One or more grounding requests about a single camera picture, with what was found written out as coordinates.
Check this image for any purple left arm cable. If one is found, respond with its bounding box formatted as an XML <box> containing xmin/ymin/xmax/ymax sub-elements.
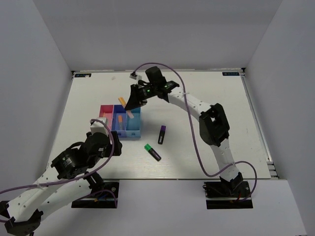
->
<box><xmin>0</xmin><ymin>118</ymin><xmax>116</xmax><ymax>223</ymax></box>

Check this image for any purple cap black highlighter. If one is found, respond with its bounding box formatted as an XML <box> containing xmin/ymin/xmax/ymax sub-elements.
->
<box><xmin>158</xmin><ymin>125</ymin><xmax>166</xmax><ymax>145</ymax></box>

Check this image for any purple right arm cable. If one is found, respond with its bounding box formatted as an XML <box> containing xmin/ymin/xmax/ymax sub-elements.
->
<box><xmin>130</xmin><ymin>62</ymin><xmax>258</xmax><ymax>203</ymax></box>

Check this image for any right corner table label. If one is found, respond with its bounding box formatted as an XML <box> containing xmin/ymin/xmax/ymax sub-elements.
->
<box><xmin>222</xmin><ymin>72</ymin><xmax>240</xmax><ymax>76</ymax></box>

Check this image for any left corner table label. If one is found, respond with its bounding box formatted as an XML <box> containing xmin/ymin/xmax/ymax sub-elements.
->
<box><xmin>74</xmin><ymin>73</ymin><xmax>92</xmax><ymax>78</ymax></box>

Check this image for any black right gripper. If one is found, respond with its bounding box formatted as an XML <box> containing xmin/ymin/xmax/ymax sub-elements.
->
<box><xmin>125</xmin><ymin>84</ymin><xmax>158</xmax><ymax>111</ymax></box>

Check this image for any pink plastic drawer bin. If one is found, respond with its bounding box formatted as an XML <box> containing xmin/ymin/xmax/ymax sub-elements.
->
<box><xmin>99</xmin><ymin>105</ymin><xmax>114</xmax><ymax>124</ymax></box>

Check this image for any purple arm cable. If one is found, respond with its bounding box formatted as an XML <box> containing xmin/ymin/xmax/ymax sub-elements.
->
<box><xmin>0</xmin><ymin>118</ymin><xmax>116</xmax><ymax>223</ymax></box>
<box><xmin>130</xmin><ymin>62</ymin><xmax>258</xmax><ymax>203</ymax></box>

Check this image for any yellow cap pink highlighter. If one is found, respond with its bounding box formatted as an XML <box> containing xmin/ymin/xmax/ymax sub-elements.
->
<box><xmin>118</xmin><ymin>97</ymin><xmax>134</xmax><ymax>118</ymax></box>

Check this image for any green cap black highlighter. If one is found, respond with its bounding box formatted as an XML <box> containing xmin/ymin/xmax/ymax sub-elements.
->
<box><xmin>144</xmin><ymin>144</ymin><xmax>161</xmax><ymax>162</ymax></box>

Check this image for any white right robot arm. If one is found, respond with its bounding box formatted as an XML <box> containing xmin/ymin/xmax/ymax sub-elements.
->
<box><xmin>125</xmin><ymin>66</ymin><xmax>243</xmax><ymax>196</ymax></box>

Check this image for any orange cap clear highlighter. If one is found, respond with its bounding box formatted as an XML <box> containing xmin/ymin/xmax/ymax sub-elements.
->
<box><xmin>118</xmin><ymin>115</ymin><xmax>124</xmax><ymax>130</ymax></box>

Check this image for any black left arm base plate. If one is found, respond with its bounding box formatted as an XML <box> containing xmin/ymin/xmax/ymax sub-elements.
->
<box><xmin>71</xmin><ymin>181</ymin><xmax>120</xmax><ymax>209</ymax></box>

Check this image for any dark blue plastic drawer bin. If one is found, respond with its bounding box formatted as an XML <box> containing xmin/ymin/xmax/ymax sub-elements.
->
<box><xmin>112</xmin><ymin>105</ymin><xmax>127</xmax><ymax>138</ymax></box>

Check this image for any corner table label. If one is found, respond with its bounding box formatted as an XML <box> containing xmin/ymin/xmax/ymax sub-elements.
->
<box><xmin>74</xmin><ymin>73</ymin><xmax>92</xmax><ymax>78</ymax></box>
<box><xmin>222</xmin><ymin>72</ymin><xmax>240</xmax><ymax>76</ymax></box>

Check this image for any light blue plastic drawer bin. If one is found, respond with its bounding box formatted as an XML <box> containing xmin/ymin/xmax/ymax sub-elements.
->
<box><xmin>126</xmin><ymin>108</ymin><xmax>141</xmax><ymax>138</ymax></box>

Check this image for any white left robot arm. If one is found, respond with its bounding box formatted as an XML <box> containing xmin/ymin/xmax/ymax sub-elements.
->
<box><xmin>0</xmin><ymin>131</ymin><xmax>122</xmax><ymax>236</ymax></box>

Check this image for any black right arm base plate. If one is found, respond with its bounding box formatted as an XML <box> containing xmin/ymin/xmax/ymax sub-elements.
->
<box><xmin>202</xmin><ymin>181</ymin><xmax>253</xmax><ymax>209</ymax></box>

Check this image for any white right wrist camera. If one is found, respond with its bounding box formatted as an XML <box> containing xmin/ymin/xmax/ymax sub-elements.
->
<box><xmin>129</xmin><ymin>71</ymin><xmax>145</xmax><ymax>86</ymax></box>

